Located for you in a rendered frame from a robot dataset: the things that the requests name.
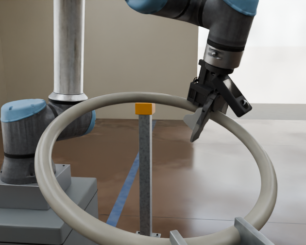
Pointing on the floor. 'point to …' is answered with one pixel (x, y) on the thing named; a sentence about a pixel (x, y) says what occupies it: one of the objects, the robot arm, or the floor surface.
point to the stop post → (145, 167)
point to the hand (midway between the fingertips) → (208, 133)
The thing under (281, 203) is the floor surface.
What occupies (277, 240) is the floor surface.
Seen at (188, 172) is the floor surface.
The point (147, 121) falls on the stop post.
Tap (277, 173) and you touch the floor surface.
